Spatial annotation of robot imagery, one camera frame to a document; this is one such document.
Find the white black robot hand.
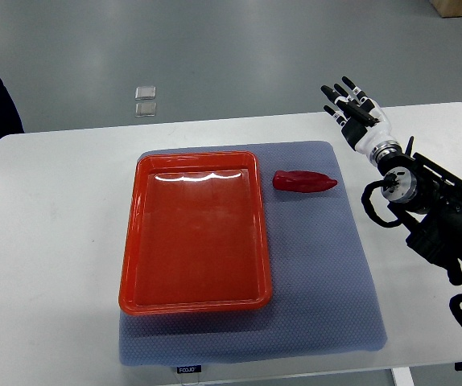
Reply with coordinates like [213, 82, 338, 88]
[320, 76, 396, 162]

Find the red pepper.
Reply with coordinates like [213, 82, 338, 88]
[272, 170, 338, 193]

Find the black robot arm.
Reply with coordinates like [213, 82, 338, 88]
[361, 142, 462, 286]

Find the red plastic tray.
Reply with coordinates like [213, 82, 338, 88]
[118, 151, 272, 317]

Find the wooden box corner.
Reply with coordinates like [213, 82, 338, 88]
[430, 0, 462, 18]

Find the blue-grey mesh mat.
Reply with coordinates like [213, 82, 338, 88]
[119, 141, 386, 367]

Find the upper floor socket plate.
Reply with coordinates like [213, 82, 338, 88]
[135, 86, 156, 101]

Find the white table leg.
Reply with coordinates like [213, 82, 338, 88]
[390, 367, 415, 386]

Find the black table label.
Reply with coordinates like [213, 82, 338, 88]
[176, 365, 202, 374]

